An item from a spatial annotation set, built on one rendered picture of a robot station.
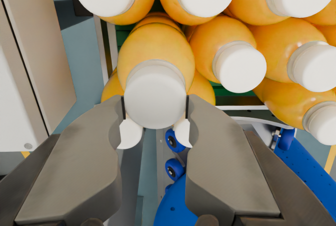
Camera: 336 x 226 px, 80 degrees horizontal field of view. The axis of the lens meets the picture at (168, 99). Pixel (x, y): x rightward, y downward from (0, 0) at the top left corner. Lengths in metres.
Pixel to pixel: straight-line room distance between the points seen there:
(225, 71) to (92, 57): 1.23
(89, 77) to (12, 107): 1.23
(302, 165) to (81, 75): 1.29
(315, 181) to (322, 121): 0.75
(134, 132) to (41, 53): 0.12
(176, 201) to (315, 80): 0.26
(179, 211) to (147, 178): 1.58
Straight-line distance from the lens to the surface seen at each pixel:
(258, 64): 0.18
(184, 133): 0.20
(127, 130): 0.19
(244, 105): 0.34
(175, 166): 0.40
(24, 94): 0.21
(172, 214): 0.35
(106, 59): 0.29
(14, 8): 0.21
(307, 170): 1.02
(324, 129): 0.25
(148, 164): 1.80
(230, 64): 0.17
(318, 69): 0.21
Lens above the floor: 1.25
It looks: 61 degrees down
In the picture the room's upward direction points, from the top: 176 degrees clockwise
